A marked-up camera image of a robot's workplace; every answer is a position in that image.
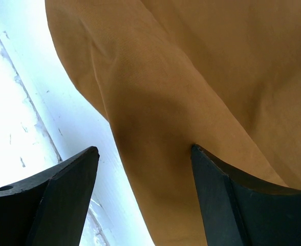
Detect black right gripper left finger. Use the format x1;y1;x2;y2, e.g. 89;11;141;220
0;147;99;245

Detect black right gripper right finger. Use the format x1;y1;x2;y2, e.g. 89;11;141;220
191;145;301;245

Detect brown trousers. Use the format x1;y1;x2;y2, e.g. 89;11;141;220
45;1;301;245

